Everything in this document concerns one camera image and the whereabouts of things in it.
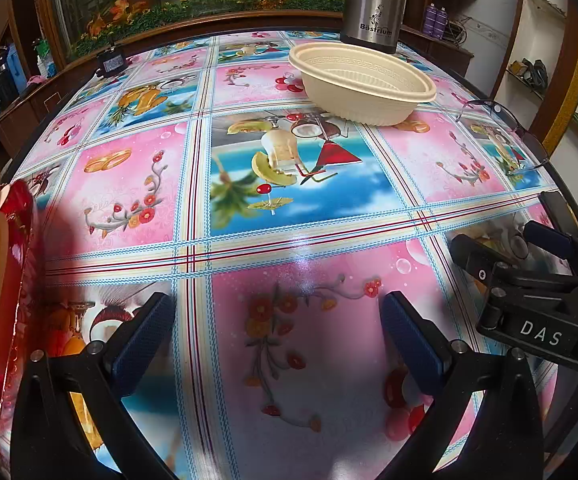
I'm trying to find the dark clutter pile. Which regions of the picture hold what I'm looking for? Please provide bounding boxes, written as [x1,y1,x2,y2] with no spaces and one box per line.
[509,58,550,92]

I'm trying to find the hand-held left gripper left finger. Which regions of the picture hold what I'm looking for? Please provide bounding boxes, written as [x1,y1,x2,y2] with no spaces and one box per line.
[10,291,180,480]

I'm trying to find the printed fruit floral tablecloth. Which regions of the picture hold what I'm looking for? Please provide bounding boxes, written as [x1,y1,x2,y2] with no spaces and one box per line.
[0,30,577,480]

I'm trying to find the black power adapter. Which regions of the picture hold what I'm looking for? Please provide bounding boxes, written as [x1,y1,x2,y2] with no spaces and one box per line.
[95,46,129,78]

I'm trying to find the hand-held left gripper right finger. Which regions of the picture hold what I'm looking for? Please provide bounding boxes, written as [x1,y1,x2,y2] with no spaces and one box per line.
[379,291,554,480]

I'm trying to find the large red scalloped plate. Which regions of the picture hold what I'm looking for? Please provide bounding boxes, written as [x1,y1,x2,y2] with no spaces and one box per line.
[0,180,47,441]

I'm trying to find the stainless steel thermos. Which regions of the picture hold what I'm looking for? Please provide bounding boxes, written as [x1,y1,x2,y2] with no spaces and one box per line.
[339,0,412,55]

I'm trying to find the blue plastic container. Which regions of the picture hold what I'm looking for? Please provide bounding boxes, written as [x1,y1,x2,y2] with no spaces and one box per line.
[5,42,26,93]

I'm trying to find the green white bottle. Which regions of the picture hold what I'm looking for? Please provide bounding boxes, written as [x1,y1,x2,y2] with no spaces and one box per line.
[36,37,55,76]

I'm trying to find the thin-framed eyeglasses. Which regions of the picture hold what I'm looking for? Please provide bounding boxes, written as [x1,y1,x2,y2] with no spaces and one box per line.
[451,100,552,176]

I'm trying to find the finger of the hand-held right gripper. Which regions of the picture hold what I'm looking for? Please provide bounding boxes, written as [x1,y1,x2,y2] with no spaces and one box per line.
[450,233,508,287]
[523,190,578,282]

